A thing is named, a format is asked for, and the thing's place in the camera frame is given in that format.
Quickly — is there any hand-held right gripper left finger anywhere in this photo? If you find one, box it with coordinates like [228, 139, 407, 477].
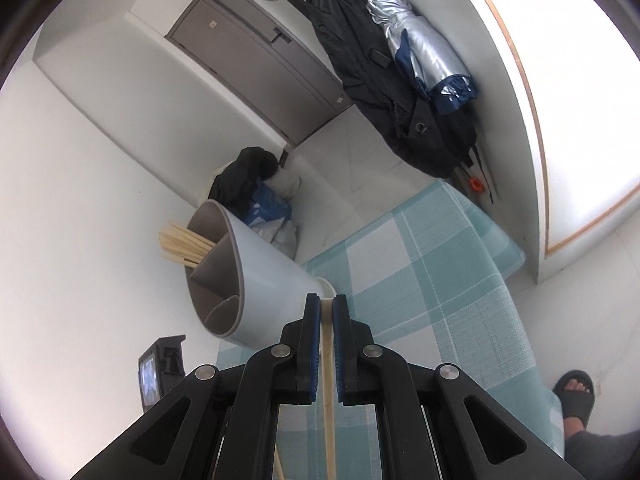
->
[70, 294, 322, 480]

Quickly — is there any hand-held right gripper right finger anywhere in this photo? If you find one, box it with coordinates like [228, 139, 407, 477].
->
[332, 294, 586, 480]

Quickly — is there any grey white utensil holder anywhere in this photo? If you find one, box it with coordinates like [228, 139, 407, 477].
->
[186, 199, 336, 348]

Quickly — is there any bundle of wooden chopsticks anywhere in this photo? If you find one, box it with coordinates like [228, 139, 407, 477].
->
[158, 224, 217, 268]

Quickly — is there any teal checked tablecloth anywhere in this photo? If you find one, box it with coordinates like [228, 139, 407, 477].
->
[215, 180, 566, 480]

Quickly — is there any grey plastic parcel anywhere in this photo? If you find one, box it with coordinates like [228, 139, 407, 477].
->
[272, 222, 301, 261]

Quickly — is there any white plastic parcel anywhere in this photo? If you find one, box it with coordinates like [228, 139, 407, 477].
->
[250, 219, 283, 243]

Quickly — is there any blue cardboard box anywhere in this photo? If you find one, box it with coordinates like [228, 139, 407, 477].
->
[243, 182, 293, 224]

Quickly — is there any white sack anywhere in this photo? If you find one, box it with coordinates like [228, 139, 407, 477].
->
[272, 170, 302, 198]

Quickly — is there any black jacket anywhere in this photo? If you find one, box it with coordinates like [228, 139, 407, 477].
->
[207, 146, 281, 221]

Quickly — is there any black slipper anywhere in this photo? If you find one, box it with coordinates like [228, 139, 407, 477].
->
[552, 370, 596, 423]

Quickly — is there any foot in black sandal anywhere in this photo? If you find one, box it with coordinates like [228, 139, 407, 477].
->
[559, 379, 640, 480]

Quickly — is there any black backpack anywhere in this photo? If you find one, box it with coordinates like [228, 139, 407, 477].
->
[305, 0, 478, 178]

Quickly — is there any silver folded umbrella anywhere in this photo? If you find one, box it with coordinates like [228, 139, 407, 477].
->
[340, 0, 475, 113]

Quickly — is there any grey entrance door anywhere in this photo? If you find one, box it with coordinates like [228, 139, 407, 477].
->
[165, 0, 356, 145]

